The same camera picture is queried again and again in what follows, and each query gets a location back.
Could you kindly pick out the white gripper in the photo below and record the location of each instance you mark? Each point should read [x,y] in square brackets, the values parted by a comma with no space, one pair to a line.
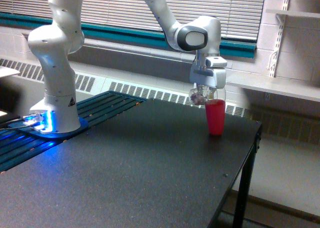
[209,71]

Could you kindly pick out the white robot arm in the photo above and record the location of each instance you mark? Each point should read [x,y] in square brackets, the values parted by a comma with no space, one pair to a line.
[53,43]

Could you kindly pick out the pink plastic cup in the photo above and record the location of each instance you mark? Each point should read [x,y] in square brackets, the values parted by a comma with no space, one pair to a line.
[215,115]

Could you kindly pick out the teal window sill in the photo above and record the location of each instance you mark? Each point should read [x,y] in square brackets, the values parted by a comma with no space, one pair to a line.
[235,48]

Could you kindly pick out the white window blinds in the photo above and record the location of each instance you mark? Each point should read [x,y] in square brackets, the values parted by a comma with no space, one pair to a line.
[240,19]

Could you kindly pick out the black table leg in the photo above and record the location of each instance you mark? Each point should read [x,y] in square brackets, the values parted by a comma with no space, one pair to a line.
[245,181]

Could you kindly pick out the white baseboard radiator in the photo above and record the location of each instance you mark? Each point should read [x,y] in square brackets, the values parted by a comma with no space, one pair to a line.
[93,84]

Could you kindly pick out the white tray edge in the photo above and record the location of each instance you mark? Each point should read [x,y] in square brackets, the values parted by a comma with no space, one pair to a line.
[6,72]

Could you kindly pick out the white shelf bracket rail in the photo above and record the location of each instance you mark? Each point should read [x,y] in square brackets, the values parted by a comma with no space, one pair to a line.
[281,18]

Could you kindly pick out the white lower wall shelf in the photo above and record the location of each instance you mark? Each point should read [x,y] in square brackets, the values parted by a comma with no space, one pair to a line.
[279,86]

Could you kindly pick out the white wall shelf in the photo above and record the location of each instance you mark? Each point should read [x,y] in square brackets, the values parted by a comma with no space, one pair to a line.
[291,13]
[279,86]

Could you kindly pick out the white upper wall shelf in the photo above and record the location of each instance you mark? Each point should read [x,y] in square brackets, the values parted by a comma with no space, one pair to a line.
[291,13]

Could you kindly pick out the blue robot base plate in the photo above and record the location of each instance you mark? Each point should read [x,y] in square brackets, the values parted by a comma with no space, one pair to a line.
[84,125]

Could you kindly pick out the blue slotted rail platform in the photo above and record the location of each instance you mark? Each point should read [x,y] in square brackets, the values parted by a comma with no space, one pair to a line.
[17,147]

